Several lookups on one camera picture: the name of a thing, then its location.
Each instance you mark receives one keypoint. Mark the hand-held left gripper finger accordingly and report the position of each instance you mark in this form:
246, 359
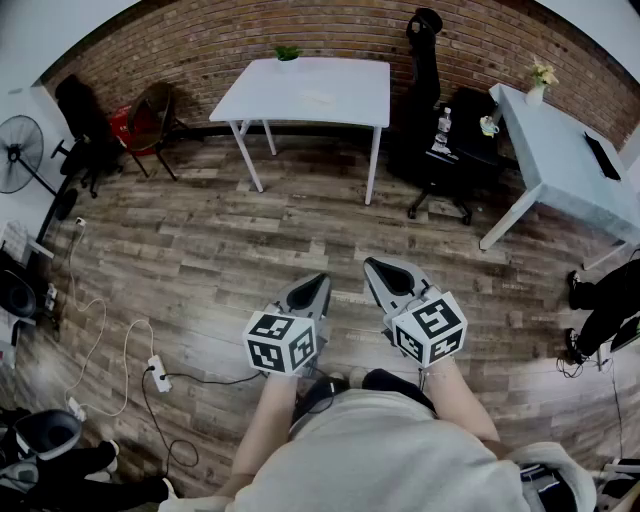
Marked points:
292, 295
321, 302

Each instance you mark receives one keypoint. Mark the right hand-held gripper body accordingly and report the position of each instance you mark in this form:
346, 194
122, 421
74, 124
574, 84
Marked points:
430, 327

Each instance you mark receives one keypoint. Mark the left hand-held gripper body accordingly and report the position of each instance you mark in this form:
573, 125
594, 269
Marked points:
272, 342

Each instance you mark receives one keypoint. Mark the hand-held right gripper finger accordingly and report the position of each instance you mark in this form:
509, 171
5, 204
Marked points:
405, 280
382, 295

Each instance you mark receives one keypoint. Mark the person's left forearm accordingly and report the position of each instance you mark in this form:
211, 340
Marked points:
267, 420

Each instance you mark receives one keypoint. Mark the person's right forearm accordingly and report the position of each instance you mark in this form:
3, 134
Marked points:
460, 400

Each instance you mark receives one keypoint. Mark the person's black trousers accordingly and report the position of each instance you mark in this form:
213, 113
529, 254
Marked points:
395, 382

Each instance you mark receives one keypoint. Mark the person's shoes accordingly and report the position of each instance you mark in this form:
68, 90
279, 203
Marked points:
356, 376

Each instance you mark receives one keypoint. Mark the white power strip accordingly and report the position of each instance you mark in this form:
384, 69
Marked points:
160, 372

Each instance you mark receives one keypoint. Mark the black office chair with headrest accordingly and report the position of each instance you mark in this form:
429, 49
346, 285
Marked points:
440, 150

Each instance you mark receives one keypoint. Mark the person in white clothing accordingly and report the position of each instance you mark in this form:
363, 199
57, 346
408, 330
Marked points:
380, 460

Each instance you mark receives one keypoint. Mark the clear water bottle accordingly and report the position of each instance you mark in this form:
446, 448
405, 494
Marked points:
442, 129

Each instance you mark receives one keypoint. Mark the small cup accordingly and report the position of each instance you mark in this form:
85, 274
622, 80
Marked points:
488, 126

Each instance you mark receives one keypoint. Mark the light grey table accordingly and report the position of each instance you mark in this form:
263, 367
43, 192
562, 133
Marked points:
565, 165

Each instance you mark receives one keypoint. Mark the white table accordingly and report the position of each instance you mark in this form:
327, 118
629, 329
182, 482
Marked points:
300, 85

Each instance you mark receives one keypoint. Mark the brown wicker chair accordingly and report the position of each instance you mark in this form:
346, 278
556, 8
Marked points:
150, 120

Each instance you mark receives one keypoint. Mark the flat black device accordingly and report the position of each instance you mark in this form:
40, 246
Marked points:
602, 156

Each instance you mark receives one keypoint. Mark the green potted plant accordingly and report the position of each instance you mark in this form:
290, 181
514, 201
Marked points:
287, 54

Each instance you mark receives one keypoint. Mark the red box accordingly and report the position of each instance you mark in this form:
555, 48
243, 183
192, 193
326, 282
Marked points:
119, 127

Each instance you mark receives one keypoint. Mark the yellow flowers in white vase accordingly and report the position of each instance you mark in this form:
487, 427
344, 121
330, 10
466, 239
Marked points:
540, 80

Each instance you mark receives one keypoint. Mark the black standing fan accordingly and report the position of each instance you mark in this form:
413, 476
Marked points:
20, 152

